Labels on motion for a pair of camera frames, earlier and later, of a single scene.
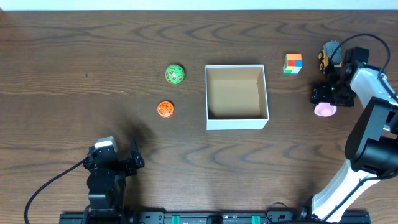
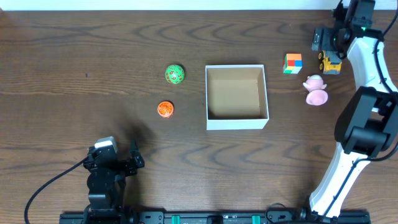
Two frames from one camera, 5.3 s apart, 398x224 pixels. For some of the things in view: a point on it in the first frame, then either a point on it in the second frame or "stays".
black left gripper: x=123 y=165 stays
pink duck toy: x=324 y=109 -> x=317 y=95
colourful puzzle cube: x=293 y=63 stays
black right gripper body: x=338 y=93 -> x=331 y=39
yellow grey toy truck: x=328 y=50 stays
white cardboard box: x=236 y=97 stays
